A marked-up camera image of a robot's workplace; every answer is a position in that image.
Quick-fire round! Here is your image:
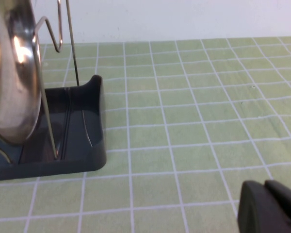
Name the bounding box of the green grid tablecloth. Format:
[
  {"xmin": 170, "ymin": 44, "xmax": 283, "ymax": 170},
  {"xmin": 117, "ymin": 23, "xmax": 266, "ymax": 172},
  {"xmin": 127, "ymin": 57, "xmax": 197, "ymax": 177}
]
[{"xmin": 0, "ymin": 36, "xmax": 291, "ymax": 233}]

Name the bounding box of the grey tray wire lid rack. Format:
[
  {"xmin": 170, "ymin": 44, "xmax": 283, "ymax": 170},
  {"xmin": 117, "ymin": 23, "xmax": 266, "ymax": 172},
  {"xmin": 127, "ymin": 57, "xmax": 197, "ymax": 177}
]
[{"xmin": 0, "ymin": 0, "xmax": 108, "ymax": 182}]

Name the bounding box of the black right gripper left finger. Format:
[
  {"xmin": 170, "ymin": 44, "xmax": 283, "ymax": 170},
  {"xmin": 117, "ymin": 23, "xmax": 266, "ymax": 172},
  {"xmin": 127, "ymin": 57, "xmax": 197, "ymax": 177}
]
[{"xmin": 237, "ymin": 180, "xmax": 291, "ymax": 233}]

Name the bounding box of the steel pot lid black knob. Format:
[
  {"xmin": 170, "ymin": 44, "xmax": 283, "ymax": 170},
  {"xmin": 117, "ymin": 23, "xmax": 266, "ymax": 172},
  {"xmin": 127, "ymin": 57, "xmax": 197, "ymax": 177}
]
[{"xmin": 0, "ymin": 0, "xmax": 43, "ymax": 147}]

